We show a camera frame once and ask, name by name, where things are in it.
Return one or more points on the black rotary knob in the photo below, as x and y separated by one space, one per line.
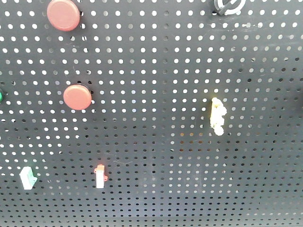
228 7

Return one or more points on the black perforated pegboard panel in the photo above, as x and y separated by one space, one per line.
153 67

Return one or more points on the lower red mushroom button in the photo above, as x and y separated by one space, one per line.
77 97

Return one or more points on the red mushroom button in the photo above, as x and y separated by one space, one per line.
64 15
77 97

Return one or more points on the upper red mushroom button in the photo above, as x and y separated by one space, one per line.
64 15

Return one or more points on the yellow toggle switch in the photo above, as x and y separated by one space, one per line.
218 111

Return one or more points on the red white toggle switch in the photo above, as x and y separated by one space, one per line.
101 178

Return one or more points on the green white toggle switch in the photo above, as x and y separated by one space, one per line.
27 178

